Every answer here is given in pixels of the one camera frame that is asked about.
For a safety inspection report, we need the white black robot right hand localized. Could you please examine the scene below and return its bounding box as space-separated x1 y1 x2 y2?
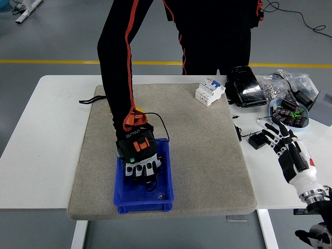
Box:
261 117 326 199

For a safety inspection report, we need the person's right hand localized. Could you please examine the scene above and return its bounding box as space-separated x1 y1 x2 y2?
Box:
115 127 167 192

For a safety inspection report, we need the blue plastic box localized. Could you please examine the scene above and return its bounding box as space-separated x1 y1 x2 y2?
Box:
113 137 174 214

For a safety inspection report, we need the dark printed battery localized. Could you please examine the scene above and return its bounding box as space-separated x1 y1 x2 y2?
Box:
271 106 287 122

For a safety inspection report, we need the large dark brown battery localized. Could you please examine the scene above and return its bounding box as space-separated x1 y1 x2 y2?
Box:
281 98 301 111

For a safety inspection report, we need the light blue bowl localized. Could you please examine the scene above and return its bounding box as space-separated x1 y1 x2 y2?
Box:
269 98 311 132

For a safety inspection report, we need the small black power adapter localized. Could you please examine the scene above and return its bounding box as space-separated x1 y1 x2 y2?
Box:
248 132 270 150

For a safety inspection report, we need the grey-brown mat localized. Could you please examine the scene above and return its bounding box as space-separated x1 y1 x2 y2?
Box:
66 83 258 220

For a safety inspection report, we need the white table leg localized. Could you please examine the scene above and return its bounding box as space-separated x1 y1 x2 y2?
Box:
70 219 89 249
256 209 280 249

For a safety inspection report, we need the green plastic piece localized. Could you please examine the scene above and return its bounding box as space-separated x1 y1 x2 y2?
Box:
289 108 306 119

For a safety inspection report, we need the yellow tape measure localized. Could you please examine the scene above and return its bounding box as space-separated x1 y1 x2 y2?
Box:
79 95 107 104

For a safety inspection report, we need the black charger block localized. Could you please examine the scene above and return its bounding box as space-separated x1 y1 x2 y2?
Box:
294 89 316 109

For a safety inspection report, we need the clear bag of metal nuts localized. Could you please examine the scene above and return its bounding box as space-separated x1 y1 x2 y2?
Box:
258 74 293 101

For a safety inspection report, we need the white blue circuit breaker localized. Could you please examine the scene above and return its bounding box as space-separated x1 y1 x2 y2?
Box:
195 77 226 107

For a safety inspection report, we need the clear bag of blue parts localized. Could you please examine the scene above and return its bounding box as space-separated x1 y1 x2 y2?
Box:
277 69 320 96

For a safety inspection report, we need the black wrapped device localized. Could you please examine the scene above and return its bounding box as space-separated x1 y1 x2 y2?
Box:
225 65 268 108

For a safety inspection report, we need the person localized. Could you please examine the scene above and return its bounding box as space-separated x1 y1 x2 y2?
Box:
97 0 265 146

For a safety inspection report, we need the thin silver wire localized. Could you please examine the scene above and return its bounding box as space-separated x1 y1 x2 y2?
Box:
256 116 274 129

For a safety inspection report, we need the clear bracket under table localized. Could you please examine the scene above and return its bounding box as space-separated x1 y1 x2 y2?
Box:
226 214 248 223

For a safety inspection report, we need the black adapter cord with plug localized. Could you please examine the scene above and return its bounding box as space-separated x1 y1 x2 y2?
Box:
234 123 260 142

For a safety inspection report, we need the black floor cable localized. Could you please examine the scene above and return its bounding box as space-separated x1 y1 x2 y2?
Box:
261 0 332 39

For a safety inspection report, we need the white desk frame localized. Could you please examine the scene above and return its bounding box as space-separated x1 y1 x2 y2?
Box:
15 0 44 24

